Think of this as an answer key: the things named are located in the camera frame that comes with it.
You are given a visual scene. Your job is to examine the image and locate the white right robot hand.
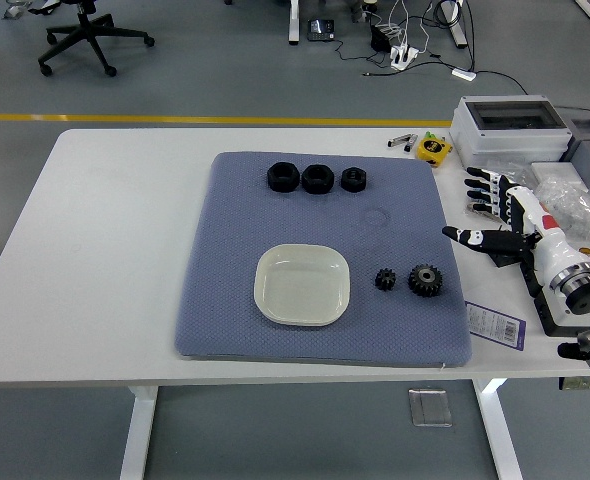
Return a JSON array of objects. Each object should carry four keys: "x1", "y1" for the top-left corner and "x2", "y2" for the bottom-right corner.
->
[{"x1": 442, "y1": 166, "x2": 584, "y2": 291}]

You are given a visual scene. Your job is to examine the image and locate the large black gear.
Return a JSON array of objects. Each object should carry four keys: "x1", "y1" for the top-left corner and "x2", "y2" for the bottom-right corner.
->
[{"x1": 407, "y1": 263, "x2": 444, "y2": 300}]

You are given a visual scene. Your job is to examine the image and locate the white flat box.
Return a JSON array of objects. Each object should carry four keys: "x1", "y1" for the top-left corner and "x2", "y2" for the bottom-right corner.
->
[{"x1": 530, "y1": 161, "x2": 589, "y2": 189}]

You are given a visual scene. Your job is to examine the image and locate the small black hex nut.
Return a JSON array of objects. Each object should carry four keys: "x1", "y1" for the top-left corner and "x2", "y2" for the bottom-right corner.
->
[{"x1": 340, "y1": 167, "x2": 368, "y2": 193}]

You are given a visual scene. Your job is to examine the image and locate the large black hex nut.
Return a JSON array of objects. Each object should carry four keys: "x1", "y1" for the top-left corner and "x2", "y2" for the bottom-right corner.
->
[
  {"x1": 266, "y1": 161, "x2": 299, "y2": 194},
  {"x1": 301, "y1": 164, "x2": 334, "y2": 195}
]

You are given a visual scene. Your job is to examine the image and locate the bag of clear plastic parts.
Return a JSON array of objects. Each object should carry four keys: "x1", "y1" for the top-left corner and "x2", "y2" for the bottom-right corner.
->
[{"x1": 532, "y1": 175, "x2": 590, "y2": 240}]

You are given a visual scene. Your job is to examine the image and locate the grey plastic housing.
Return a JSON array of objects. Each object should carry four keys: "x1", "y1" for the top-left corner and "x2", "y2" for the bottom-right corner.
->
[{"x1": 557, "y1": 107, "x2": 590, "y2": 199}]

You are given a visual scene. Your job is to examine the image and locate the yellow tape measure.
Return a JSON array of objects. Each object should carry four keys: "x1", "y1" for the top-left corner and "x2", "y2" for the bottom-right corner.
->
[{"x1": 416, "y1": 138, "x2": 454, "y2": 169}]

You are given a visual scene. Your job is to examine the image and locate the purple label card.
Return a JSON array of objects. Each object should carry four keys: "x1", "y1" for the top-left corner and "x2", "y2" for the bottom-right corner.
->
[{"x1": 464, "y1": 301, "x2": 527, "y2": 350}]

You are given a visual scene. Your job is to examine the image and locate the white power strip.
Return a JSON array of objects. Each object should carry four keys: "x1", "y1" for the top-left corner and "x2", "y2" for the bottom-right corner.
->
[{"x1": 390, "y1": 44, "x2": 421, "y2": 71}]

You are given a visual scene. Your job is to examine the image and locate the clear floor outlet cover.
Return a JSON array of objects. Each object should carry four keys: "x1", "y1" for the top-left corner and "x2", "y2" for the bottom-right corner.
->
[{"x1": 407, "y1": 388, "x2": 453, "y2": 428}]

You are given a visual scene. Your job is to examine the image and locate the white table leg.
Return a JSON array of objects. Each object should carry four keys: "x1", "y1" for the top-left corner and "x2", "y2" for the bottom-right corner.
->
[
  {"x1": 119, "y1": 386, "x2": 159, "y2": 480},
  {"x1": 472, "y1": 378, "x2": 524, "y2": 480}
]

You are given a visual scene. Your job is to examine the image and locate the black power brick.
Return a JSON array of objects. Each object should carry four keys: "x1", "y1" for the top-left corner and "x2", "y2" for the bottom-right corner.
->
[{"x1": 370, "y1": 23, "x2": 394, "y2": 52}]

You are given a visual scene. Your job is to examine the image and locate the white square dish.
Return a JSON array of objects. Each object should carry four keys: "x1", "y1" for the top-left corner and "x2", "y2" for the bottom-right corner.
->
[{"x1": 253, "y1": 243, "x2": 352, "y2": 329}]

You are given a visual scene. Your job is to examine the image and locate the black desk phone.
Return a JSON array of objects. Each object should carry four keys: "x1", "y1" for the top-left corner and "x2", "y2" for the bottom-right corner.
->
[{"x1": 307, "y1": 18, "x2": 337, "y2": 42}]

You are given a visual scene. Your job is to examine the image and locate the blue-grey textured mat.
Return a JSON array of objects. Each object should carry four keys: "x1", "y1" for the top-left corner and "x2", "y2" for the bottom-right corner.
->
[{"x1": 174, "y1": 151, "x2": 475, "y2": 370}]

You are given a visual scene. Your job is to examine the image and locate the black office chair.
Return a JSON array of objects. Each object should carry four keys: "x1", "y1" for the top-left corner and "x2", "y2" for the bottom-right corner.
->
[{"x1": 27, "y1": 0, "x2": 156, "y2": 78}]

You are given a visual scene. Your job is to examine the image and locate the grey electrical enclosure box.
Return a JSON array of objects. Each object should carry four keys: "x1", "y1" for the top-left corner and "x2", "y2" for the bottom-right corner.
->
[{"x1": 448, "y1": 94, "x2": 574, "y2": 174}]

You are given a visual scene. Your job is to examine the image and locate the black floor cable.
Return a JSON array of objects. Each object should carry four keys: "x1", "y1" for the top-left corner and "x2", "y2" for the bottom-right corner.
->
[{"x1": 474, "y1": 69, "x2": 531, "y2": 97}]

